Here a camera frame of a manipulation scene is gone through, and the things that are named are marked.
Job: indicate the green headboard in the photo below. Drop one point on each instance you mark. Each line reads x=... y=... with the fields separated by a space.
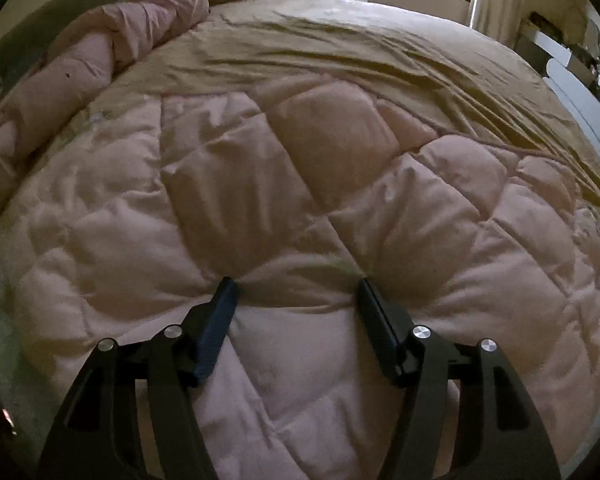
x=40 y=20

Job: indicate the white curtain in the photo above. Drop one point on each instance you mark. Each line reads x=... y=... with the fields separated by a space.
x=497 y=0

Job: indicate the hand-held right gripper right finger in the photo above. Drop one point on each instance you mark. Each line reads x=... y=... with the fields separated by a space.
x=380 y=331

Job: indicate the white shelf with clutter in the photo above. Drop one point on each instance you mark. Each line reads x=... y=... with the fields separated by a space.
x=570 y=35

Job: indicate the white rounded dresser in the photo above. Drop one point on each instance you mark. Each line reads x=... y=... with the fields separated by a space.
x=575 y=80

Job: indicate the green floral blanket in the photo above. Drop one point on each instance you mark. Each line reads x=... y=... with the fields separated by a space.
x=10 y=360

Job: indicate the rolled pink quilt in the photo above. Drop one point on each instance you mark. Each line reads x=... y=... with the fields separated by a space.
x=80 y=65

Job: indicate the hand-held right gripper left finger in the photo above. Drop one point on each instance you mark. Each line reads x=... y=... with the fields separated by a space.
x=215 y=331

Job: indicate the pink quilted comforter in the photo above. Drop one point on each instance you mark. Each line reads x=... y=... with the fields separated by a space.
x=305 y=200

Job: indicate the yellow bed sheet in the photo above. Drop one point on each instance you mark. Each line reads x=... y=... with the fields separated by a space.
x=380 y=55

